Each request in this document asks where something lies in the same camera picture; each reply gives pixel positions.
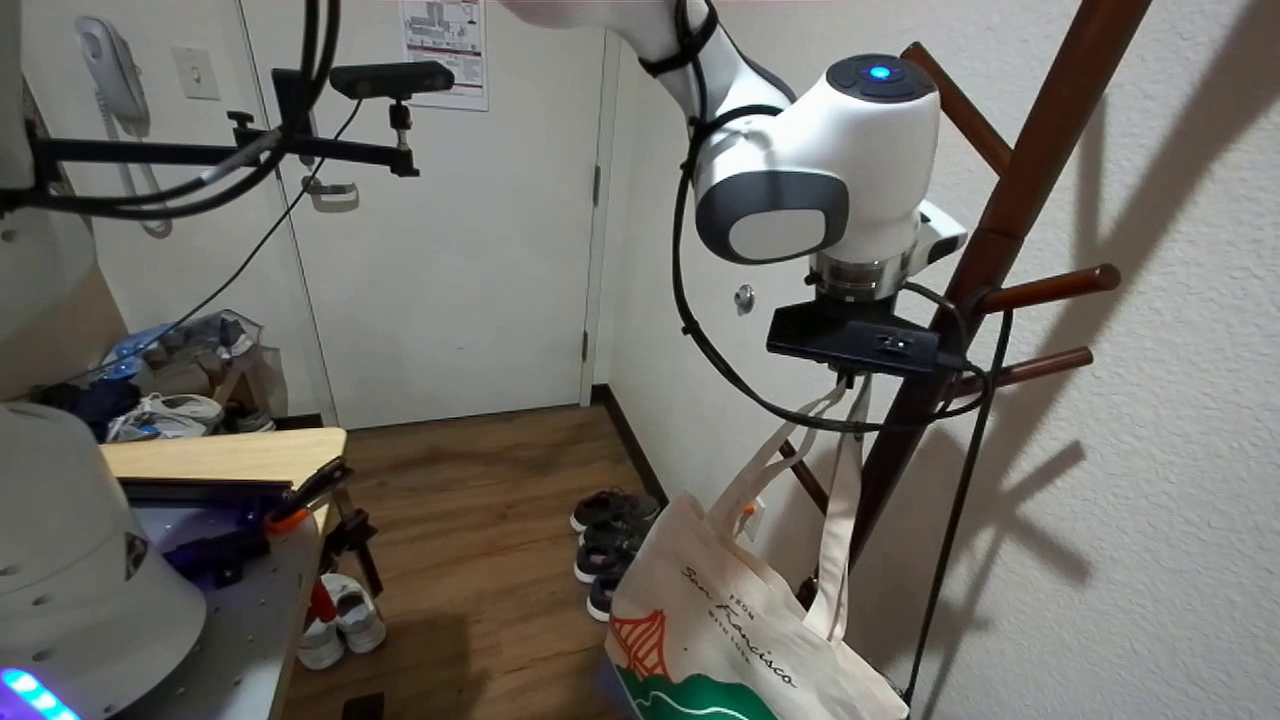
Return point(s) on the cream canvas tote bag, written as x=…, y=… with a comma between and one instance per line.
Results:
x=721, y=601

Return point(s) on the dark shoe white sole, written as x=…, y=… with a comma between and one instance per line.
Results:
x=602, y=601

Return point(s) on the white light switch plate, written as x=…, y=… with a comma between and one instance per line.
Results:
x=199, y=72

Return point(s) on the black exterior camera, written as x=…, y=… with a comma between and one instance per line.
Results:
x=385, y=77

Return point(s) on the light wooden board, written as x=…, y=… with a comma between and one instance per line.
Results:
x=225, y=456

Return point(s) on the metal door hinge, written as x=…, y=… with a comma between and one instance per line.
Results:
x=594, y=185
x=585, y=347

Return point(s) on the purple object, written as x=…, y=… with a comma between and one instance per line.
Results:
x=203, y=543

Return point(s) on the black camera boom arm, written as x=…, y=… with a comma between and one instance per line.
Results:
x=360, y=157

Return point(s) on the grey plastic bag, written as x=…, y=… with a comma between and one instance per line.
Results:
x=203, y=348

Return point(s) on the white plastic bag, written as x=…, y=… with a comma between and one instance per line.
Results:
x=164, y=417

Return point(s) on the silver wall door stop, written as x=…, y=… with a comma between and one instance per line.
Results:
x=745, y=298

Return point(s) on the black shoe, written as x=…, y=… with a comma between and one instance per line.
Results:
x=616, y=551
x=615, y=508

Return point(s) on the white sneaker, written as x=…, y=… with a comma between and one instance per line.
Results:
x=356, y=612
x=320, y=643

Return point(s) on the dark wooden coat rack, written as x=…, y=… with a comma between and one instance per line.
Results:
x=1052, y=120

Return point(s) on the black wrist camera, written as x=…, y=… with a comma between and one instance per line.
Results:
x=853, y=347

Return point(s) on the paper sign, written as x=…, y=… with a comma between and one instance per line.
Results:
x=447, y=42

